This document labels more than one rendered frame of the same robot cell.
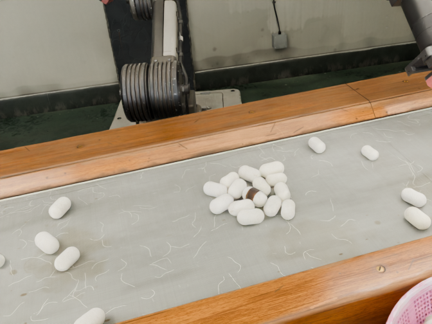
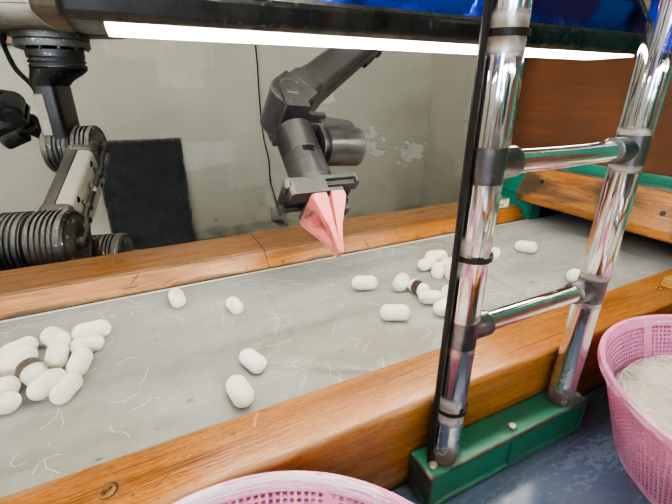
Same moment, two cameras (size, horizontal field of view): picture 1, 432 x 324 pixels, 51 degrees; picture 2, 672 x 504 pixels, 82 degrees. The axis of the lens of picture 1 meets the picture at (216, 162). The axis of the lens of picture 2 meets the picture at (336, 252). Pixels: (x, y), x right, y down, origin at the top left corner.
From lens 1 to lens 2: 0.33 m
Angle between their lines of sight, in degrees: 15
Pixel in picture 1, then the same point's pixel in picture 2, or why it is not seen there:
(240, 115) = (102, 265)
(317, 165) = (165, 323)
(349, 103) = (240, 251)
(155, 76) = (32, 224)
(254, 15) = (253, 191)
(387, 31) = (372, 208)
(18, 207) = not seen: outside the picture
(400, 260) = (154, 470)
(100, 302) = not seen: outside the picture
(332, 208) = (141, 382)
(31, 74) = not seen: hidden behind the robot
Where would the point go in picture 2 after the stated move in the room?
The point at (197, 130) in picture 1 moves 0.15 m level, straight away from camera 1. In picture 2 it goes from (29, 283) to (69, 243)
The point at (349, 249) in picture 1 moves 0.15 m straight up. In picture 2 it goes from (118, 449) to (67, 279)
